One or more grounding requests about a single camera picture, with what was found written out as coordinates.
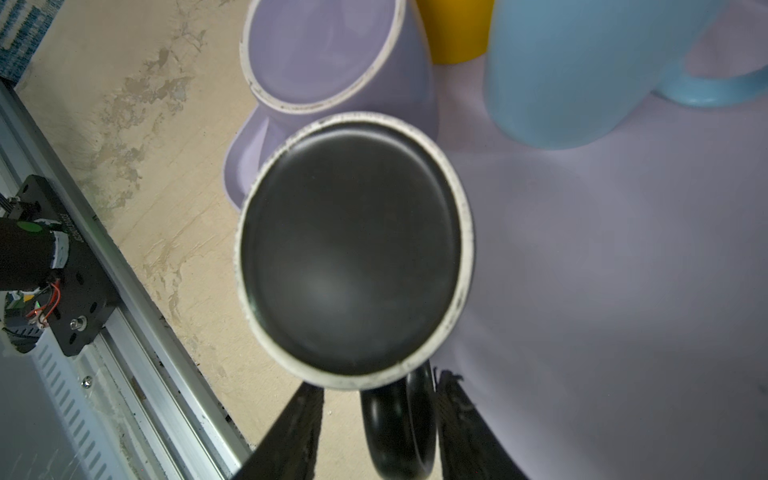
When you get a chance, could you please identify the lavender ceramic mug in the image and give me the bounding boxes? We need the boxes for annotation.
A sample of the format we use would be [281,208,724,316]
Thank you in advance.
[223,1,439,209]

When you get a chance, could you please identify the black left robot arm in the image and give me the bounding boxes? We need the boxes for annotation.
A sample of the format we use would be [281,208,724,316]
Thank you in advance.
[1,218,70,291]

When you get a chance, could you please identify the light blue plain mug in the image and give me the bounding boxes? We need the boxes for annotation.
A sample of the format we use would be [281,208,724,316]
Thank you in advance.
[483,1,767,149]

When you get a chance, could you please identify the black ceramic mug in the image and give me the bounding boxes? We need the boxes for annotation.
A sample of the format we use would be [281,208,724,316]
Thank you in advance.
[234,111,475,479]

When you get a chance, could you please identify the yellow round mug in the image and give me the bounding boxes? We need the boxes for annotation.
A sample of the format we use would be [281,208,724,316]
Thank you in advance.
[416,0,495,65]

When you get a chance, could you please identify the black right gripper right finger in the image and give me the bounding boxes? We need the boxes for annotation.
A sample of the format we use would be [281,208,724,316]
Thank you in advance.
[435,370,528,480]

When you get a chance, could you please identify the lavender plastic tray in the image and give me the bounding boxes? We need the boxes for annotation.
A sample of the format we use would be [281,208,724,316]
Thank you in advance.
[434,59,767,479]

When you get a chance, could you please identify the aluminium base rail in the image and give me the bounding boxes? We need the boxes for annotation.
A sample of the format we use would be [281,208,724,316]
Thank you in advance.
[1,88,250,479]

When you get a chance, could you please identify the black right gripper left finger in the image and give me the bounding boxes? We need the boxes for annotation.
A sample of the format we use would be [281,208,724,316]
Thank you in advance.
[233,383,324,480]

